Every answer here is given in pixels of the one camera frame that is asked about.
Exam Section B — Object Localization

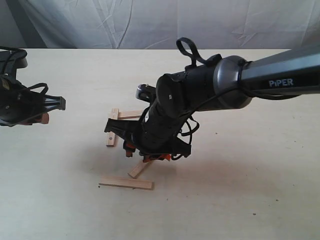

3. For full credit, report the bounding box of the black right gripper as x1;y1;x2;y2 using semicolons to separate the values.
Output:
104;104;191;163

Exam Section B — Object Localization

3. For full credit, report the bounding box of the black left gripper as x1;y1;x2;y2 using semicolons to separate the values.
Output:
0;74;66;127

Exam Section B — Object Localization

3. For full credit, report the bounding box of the diagonal wooden stick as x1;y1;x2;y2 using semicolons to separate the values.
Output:
127;161;153;179

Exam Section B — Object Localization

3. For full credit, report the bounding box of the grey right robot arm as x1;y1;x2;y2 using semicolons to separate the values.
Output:
105;47;320;162

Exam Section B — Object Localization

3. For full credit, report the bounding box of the white backdrop curtain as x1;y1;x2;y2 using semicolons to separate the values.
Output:
0;0;320;49

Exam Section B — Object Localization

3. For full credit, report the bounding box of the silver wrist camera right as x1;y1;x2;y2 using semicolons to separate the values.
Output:
135;84;157;104

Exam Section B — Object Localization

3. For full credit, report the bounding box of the wrist camera left mount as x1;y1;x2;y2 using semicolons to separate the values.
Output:
0;46;28;77

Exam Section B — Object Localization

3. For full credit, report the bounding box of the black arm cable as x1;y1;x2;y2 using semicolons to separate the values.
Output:
172;37;320;161

